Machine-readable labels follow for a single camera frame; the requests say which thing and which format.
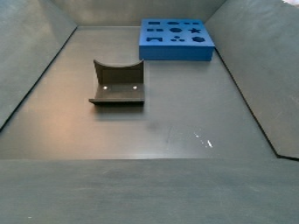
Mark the black curved holder bracket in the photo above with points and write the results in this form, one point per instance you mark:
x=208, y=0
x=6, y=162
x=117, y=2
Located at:
x=121, y=84

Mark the blue shape-sorting block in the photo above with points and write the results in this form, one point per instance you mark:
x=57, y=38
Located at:
x=174, y=39

